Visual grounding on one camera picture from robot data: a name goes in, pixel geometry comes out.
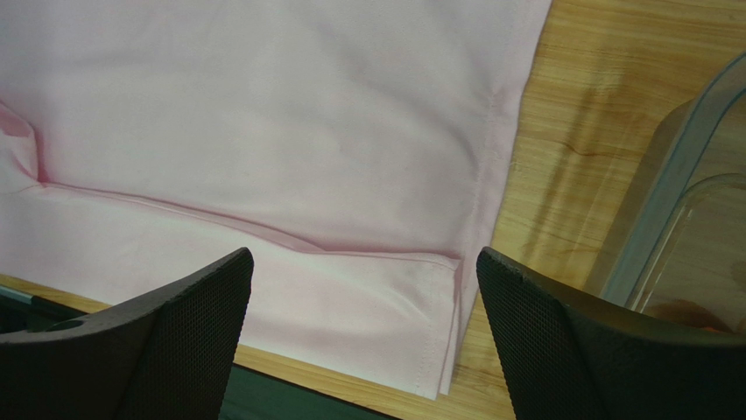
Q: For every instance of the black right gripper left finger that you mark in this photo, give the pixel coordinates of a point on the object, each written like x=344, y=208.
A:
x=166, y=354

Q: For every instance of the clear plastic bin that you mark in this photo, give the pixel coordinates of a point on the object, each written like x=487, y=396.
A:
x=676, y=248

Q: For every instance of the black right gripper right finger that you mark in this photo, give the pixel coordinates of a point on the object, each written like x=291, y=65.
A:
x=566, y=354

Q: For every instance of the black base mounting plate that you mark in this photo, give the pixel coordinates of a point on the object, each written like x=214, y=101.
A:
x=249, y=394

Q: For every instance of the pink t-shirt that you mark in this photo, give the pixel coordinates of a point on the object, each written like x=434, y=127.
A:
x=359, y=149

